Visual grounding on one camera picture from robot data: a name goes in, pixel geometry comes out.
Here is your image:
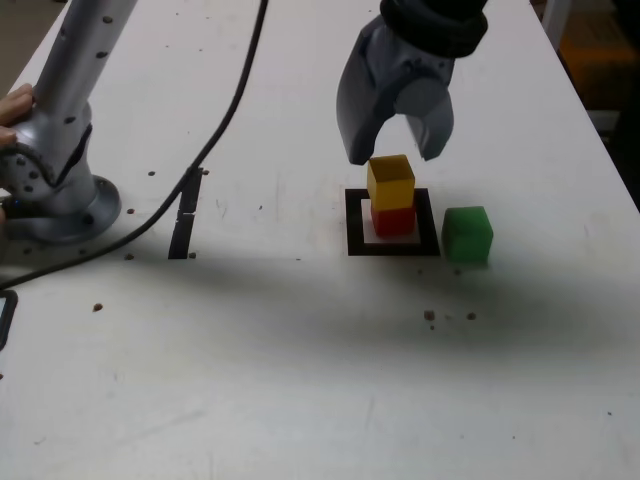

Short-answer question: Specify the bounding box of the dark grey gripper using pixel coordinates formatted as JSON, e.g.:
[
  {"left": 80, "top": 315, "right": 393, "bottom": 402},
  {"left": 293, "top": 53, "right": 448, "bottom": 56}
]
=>
[{"left": 334, "top": 22, "right": 457, "bottom": 166}]

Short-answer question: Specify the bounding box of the yellow cube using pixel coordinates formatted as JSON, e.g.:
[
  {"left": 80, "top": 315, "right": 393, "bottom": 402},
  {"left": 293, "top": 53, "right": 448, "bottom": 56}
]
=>
[{"left": 366, "top": 154, "right": 417, "bottom": 211}]

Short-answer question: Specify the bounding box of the red cube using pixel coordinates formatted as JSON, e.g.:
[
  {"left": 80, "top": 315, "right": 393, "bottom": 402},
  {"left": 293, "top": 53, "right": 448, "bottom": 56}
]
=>
[{"left": 369, "top": 203, "right": 418, "bottom": 239}]

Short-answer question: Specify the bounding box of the green cube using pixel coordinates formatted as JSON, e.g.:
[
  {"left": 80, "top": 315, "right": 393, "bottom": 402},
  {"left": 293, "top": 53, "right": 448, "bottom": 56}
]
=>
[{"left": 440, "top": 205, "right": 495, "bottom": 266}]

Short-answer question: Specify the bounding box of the black tape square outline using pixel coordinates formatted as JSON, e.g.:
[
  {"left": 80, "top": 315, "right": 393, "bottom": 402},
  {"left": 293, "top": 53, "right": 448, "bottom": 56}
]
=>
[{"left": 344, "top": 187, "right": 441, "bottom": 257}]

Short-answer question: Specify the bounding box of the person's hand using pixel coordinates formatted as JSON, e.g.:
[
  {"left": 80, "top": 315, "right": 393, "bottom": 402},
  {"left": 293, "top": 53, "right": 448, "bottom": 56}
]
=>
[{"left": 0, "top": 83, "right": 36, "bottom": 226}]

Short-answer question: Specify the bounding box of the black tape strip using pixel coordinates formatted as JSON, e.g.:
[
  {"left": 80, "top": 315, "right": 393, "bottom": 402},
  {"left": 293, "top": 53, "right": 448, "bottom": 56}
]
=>
[{"left": 167, "top": 167, "right": 205, "bottom": 260}]

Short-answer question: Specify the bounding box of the black cable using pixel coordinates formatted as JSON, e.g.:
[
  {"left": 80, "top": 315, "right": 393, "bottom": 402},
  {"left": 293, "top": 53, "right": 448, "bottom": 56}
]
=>
[{"left": 0, "top": 0, "right": 271, "bottom": 291}]

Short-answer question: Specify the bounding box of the white frame post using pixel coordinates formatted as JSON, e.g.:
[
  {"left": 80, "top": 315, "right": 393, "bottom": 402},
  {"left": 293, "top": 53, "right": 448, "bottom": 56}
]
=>
[{"left": 542, "top": 0, "right": 574, "bottom": 52}]

